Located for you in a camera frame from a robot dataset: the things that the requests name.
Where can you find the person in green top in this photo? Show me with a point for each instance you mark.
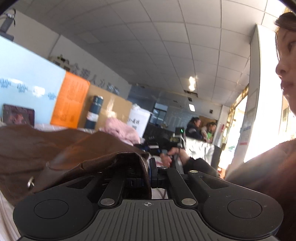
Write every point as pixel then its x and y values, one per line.
pixel 210 129

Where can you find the brown leather jacket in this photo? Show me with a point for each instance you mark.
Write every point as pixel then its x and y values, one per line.
pixel 33 161

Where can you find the pink knitted sweater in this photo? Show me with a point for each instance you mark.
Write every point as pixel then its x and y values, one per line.
pixel 122 131

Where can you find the cartoon printed bed sheet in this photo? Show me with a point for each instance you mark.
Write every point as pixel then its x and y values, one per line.
pixel 8 229

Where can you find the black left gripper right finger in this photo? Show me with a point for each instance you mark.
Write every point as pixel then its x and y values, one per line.
pixel 173 182

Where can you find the operator right hand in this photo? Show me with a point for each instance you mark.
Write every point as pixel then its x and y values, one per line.
pixel 177 154

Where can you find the operator head and torso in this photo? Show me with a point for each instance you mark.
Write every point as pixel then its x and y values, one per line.
pixel 269 163

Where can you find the light blue cardboard box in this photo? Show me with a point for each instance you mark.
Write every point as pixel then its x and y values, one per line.
pixel 28 80

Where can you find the white tote bag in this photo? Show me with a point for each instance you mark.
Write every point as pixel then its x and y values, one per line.
pixel 138 119

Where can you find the person in dark jacket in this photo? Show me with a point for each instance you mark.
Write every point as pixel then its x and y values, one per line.
pixel 192 129

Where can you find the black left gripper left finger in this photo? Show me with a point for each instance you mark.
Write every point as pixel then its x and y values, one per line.
pixel 125 181

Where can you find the black smartphone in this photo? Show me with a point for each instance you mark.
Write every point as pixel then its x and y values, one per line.
pixel 16 115

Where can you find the dark blue thermos bottle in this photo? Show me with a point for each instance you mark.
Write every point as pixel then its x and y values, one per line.
pixel 93 113

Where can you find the brown cardboard box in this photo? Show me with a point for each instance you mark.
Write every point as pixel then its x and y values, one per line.
pixel 113 107

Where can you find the black power adapter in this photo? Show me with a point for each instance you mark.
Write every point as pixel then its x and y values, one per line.
pixel 9 19

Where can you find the orange cardboard box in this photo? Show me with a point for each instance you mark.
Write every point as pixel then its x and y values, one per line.
pixel 70 101

